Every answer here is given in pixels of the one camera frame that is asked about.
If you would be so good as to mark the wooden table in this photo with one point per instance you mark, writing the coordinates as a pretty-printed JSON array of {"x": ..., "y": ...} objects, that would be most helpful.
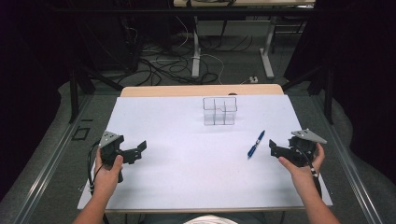
[{"x": 186, "y": 90}]

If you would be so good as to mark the blue pen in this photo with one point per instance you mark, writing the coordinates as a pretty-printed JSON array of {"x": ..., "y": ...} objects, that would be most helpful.
[{"x": 256, "y": 144}]

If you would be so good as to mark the light desk top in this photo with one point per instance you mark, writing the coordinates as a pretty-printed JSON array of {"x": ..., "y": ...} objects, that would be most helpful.
[{"x": 243, "y": 2}]

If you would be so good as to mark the white power strip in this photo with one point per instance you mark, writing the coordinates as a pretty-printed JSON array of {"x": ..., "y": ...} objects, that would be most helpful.
[{"x": 253, "y": 79}]

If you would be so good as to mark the black metal stand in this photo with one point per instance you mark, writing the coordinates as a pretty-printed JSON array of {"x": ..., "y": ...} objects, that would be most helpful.
[
  {"x": 328, "y": 93},
  {"x": 73, "y": 96}
]

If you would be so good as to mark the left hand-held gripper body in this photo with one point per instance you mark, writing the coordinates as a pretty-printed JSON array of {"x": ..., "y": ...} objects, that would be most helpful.
[{"x": 110, "y": 146}]

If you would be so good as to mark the dark curtain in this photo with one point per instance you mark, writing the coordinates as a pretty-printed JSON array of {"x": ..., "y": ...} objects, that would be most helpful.
[
  {"x": 364, "y": 77},
  {"x": 31, "y": 77}
]

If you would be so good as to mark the person's left hand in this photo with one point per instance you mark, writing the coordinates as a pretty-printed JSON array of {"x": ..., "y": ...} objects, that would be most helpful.
[{"x": 107, "y": 175}]

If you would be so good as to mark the white table mat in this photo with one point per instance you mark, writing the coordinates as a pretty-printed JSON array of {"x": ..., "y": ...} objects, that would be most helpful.
[{"x": 193, "y": 161}]

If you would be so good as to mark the clear acrylic organizer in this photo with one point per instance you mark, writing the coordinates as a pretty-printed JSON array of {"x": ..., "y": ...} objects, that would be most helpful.
[{"x": 219, "y": 111}]

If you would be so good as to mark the metal floor rail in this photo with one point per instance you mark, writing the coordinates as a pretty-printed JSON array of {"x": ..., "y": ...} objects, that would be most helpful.
[
  {"x": 351, "y": 161},
  {"x": 46, "y": 161}
]

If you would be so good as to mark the person's right hand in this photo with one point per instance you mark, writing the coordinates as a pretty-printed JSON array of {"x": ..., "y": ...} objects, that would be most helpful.
[{"x": 300, "y": 172}]

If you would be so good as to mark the white desk leg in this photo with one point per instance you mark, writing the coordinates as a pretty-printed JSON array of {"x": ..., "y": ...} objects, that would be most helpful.
[
  {"x": 196, "y": 53},
  {"x": 267, "y": 56}
]

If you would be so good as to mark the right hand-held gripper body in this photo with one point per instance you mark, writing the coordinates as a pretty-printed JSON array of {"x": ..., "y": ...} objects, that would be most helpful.
[{"x": 303, "y": 146}]

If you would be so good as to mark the person's clothing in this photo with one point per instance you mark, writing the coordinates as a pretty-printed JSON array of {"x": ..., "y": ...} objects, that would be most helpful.
[{"x": 210, "y": 219}]

